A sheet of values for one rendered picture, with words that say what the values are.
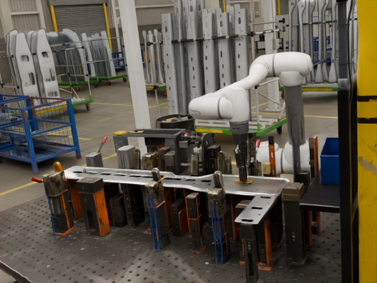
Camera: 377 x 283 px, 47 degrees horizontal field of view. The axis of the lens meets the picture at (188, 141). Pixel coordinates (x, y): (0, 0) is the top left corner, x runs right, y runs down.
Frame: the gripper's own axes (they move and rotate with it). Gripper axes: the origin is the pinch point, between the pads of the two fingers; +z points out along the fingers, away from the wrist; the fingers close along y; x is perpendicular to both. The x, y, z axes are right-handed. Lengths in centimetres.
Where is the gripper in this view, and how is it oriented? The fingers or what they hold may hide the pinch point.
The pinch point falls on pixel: (243, 173)
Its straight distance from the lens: 211.7
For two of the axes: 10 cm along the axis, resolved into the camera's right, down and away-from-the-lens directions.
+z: 1.1, 9.6, 2.5
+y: -4.5, 2.7, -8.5
